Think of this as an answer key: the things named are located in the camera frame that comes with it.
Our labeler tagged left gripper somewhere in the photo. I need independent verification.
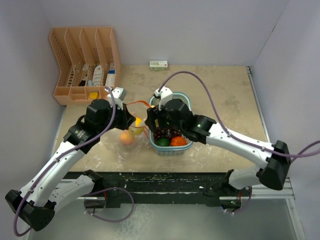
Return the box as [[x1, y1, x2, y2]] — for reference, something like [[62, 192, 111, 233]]
[[97, 101, 136, 134]]

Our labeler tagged yellow apple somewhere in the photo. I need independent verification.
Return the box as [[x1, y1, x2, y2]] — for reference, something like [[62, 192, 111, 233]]
[[133, 117, 145, 129]]

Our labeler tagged peach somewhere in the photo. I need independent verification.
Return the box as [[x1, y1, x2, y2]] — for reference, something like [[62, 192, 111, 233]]
[[119, 131, 135, 146]]

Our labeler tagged clear zip top bag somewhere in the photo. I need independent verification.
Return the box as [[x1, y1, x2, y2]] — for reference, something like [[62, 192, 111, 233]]
[[113, 100, 150, 160]]

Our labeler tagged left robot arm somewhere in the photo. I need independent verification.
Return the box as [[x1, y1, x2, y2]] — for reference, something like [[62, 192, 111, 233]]
[[5, 99, 136, 237]]

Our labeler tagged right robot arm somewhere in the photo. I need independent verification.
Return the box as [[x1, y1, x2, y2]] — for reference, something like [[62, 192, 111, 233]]
[[145, 98, 291, 196]]

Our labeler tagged dark grape bunch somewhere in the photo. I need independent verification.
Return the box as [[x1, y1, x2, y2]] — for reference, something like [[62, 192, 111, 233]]
[[152, 127, 182, 141]]

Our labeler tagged light blue plastic basket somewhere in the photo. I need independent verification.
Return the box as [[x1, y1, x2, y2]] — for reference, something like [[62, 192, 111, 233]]
[[148, 92, 194, 156]]

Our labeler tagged green lime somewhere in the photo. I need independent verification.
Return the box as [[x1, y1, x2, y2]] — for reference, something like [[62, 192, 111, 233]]
[[155, 138, 171, 147]]

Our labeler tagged yellow small box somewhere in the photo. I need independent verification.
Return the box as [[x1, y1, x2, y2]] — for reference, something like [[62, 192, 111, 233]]
[[89, 92, 99, 100]]

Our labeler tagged white blue box in organizer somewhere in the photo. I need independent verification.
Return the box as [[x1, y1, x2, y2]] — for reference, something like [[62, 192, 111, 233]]
[[105, 62, 116, 87]]

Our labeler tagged white bottle in organizer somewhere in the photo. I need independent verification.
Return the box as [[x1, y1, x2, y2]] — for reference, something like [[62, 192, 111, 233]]
[[92, 65, 103, 87]]

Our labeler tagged green white small box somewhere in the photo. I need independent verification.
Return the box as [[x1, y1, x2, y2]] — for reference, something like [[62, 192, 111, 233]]
[[149, 60, 168, 71]]

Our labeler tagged pink desk organizer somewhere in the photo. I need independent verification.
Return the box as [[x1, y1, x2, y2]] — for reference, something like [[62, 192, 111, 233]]
[[49, 26, 122, 106]]

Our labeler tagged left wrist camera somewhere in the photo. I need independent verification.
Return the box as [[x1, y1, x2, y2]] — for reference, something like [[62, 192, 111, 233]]
[[105, 86, 127, 110]]

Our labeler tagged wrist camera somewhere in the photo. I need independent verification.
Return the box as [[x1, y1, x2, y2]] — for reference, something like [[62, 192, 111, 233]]
[[105, 86, 127, 110], [153, 86, 173, 111]]

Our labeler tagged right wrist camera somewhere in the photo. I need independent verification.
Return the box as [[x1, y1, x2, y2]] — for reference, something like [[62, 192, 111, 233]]
[[153, 86, 173, 111]]

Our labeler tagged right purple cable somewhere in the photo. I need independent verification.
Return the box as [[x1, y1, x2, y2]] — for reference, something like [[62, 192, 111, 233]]
[[157, 71, 320, 159]]

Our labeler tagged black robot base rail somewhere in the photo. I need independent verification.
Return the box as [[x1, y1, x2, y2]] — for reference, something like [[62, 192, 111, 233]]
[[49, 171, 276, 208]]

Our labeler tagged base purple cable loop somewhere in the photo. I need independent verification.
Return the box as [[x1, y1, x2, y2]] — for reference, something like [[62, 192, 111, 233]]
[[83, 187, 135, 223]]

